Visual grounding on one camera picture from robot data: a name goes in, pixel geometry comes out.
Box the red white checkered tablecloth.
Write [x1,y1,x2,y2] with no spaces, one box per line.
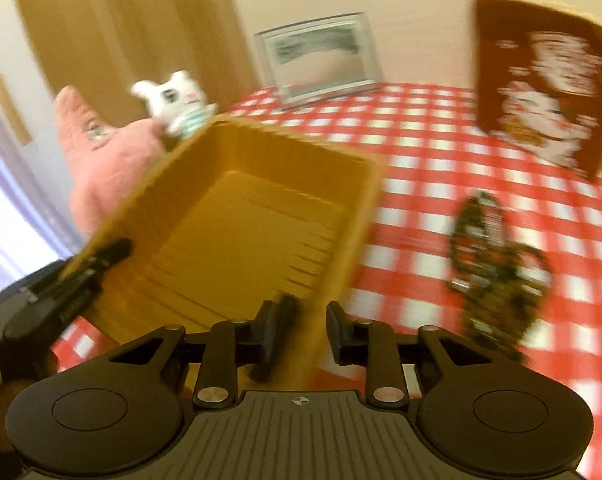
[50,81,602,478]

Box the framed sand picture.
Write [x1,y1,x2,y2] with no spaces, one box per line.
[255,12,383,110]

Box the pink starfish plush toy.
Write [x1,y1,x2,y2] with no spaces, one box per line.
[54,86,165,236]

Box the wooden door panel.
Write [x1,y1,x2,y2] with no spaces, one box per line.
[17,0,259,126]

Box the sheer white curtain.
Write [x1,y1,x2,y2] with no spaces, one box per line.
[0,115,83,291]

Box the white bunny plush toy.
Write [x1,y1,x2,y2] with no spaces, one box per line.
[130,70,217,139]

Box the yellow plastic tray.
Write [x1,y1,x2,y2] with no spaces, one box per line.
[83,115,385,390]

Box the brown lucky cat cushion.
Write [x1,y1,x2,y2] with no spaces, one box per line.
[472,0,602,180]

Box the wooden wall hook strip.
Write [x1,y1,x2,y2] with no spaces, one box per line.
[0,74,32,146]

